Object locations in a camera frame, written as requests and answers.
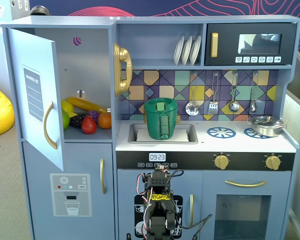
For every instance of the blue fridge door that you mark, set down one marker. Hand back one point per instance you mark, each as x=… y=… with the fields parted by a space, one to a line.
x=20 y=75

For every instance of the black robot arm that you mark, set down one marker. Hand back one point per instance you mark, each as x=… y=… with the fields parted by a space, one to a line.
x=160 y=182

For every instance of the fridge door with dispenser print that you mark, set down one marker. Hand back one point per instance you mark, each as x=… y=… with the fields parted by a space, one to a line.
x=90 y=162

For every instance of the dishwasher door with dish print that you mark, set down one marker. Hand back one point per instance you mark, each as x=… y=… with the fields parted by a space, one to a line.
x=125 y=190

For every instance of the oven door with window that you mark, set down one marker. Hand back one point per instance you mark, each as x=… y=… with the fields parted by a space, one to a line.
x=277 y=190

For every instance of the green plastic pitcher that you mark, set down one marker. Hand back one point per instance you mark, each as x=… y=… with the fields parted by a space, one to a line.
x=152 y=120

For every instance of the gold toy faucet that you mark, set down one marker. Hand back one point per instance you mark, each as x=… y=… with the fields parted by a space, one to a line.
x=178 y=119

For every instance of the grey toy sink basin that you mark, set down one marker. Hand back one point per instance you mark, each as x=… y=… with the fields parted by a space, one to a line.
x=191 y=132

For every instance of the steel toy skimmer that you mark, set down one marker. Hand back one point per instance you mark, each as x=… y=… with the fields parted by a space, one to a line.
x=192 y=108

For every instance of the orange toy fruit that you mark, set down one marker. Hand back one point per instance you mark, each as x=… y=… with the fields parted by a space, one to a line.
x=105 y=121

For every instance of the purple toy grapes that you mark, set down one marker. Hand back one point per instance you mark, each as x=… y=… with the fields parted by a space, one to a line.
x=93 y=115

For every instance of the red toy strawberry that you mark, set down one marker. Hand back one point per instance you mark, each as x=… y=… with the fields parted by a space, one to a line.
x=88 y=126

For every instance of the steel toy slotted spatula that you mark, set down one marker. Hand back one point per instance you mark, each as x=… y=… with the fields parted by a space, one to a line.
x=213 y=108

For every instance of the yellow toy banana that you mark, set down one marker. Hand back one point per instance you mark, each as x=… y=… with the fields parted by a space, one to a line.
x=85 y=103

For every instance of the gold toy telephone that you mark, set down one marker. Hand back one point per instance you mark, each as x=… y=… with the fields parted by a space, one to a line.
x=123 y=53

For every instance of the dark toy berry cluster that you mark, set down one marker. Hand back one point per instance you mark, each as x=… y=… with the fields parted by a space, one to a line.
x=76 y=121

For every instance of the stack of white plates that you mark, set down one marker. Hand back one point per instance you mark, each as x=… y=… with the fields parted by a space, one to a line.
x=178 y=51

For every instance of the white toy plate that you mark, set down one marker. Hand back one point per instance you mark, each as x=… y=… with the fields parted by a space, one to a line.
x=195 y=50
x=186 y=51

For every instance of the gold stove knob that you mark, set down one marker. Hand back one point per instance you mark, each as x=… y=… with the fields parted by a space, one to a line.
x=273 y=162
x=221 y=162

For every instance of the yellow toy lemon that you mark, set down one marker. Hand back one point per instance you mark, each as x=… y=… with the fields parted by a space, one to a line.
x=67 y=106

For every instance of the green toy apple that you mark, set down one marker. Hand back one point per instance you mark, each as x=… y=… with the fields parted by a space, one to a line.
x=65 y=120

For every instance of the steel toy ladle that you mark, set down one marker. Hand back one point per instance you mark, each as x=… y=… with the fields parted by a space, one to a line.
x=233 y=106

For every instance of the blue toy play kitchen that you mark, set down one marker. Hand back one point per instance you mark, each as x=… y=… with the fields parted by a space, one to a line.
x=240 y=143

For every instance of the steel toy spoon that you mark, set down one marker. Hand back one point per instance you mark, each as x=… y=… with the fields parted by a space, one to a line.
x=253 y=107

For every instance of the steel toy pot with lid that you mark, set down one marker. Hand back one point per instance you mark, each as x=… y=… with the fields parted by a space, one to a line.
x=265 y=127

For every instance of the black toy microwave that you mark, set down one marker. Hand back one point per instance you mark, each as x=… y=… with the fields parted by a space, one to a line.
x=227 y=30

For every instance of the yellow bean bag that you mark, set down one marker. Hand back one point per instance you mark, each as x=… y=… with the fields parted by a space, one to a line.
x=0 y=112

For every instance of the black round object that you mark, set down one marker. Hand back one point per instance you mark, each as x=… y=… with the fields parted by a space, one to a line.
x=40 y=10

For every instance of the small wrist camera board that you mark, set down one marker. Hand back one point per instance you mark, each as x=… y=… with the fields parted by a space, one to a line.
x=160 y=168

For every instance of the grey wall box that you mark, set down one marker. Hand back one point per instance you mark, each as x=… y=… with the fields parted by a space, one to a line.
x=20 y=7

